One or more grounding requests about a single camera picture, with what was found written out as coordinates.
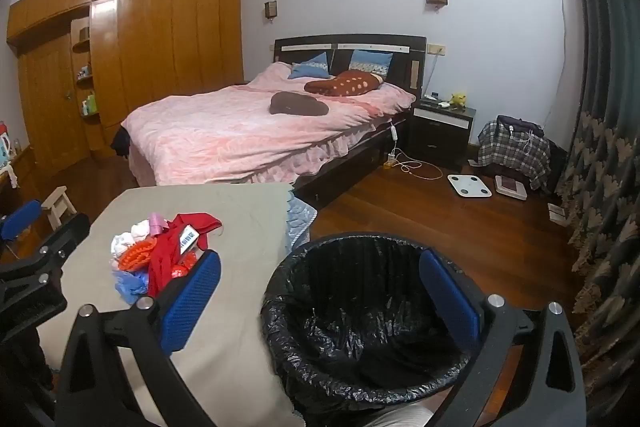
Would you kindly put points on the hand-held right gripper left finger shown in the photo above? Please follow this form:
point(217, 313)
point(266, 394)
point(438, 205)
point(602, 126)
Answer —
point(192, 302)

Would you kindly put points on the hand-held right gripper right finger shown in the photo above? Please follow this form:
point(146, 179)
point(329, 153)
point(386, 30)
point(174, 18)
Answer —
point(447, 297)

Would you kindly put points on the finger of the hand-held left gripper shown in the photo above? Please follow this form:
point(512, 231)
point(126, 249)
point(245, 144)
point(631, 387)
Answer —
point(20, 219)
point(65, 234)

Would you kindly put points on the red plastic bag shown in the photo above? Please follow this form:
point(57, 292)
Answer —
point(165, 262)

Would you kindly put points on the white tissue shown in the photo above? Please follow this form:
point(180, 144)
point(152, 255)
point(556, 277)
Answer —
point(125, 239)

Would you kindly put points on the grey-blue glove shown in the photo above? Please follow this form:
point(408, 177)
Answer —
point(130, 282)

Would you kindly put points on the pink plastic bag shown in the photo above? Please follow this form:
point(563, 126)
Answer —
point(160, 224)

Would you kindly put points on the black bin with plastic liner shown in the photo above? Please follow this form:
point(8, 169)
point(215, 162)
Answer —
point(350, 307)

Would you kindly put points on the small wooden stool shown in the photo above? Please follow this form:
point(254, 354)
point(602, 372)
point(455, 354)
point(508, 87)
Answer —
point(57, 202)

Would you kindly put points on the small white bottle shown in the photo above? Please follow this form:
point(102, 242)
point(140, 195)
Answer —
point(10, 174)

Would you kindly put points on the wooden sideboard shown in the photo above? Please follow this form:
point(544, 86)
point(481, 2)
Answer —
point(22, 159)

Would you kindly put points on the white blue red container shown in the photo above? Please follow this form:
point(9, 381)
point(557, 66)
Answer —
point(5, 144)

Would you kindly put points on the beige tablecloth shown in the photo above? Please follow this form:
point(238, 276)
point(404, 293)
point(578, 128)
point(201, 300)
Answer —
point(240, 227)

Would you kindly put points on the white bathroom scale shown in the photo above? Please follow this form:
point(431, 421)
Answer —
point(470, 186)

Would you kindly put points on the white scale with dark top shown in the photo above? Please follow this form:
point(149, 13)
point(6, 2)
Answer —
point(510, 187)

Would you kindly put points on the green bottle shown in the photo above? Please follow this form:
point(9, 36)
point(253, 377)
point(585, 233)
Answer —
point(91, 103)

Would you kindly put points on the blue quilted cover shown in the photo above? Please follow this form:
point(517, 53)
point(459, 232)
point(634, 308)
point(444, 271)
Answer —
point(300, 217)

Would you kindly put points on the white paper box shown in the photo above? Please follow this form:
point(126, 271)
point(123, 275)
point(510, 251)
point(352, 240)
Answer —
point(557, 213)

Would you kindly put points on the plaid cloth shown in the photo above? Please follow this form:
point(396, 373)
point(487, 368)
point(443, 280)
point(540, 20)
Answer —
point(510, 157)

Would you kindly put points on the dark nightstand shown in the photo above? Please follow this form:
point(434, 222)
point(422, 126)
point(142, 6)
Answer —
point(440, 142)

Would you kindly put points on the small toiletry jars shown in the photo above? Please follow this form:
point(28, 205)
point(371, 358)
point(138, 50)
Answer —
point(85, 72)

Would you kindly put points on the pink blanket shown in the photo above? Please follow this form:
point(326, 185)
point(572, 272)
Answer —
point(225, 132)

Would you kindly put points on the dark backpack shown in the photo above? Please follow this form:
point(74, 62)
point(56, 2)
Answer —
point(517, 125)

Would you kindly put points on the yellow plush toy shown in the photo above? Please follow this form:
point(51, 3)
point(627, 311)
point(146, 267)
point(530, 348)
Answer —
point(457, 101)

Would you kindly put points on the small white devices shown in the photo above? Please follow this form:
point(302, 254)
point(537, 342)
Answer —
point(435, 99)

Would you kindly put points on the dark patterned curtain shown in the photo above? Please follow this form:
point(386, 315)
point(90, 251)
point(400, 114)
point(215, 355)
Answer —
point(605, 157)

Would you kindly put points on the brown cushion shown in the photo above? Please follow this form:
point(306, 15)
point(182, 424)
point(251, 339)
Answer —
point(297, 104)

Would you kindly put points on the wooden wardrobe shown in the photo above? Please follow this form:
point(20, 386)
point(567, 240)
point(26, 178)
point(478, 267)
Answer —
point(175, 32)

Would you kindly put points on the bed with pink cover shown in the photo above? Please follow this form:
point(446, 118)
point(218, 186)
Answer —
point(402, 67)

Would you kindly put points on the red dotted pillow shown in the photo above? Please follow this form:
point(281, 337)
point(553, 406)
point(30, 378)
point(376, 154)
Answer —
point(345, 84)

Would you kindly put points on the blue pillow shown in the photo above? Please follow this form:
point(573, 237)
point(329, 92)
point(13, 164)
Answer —
point(370, 62)
point(312, 66)

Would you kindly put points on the beige wall socket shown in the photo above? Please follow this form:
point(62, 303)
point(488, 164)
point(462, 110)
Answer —
point(436, 50)

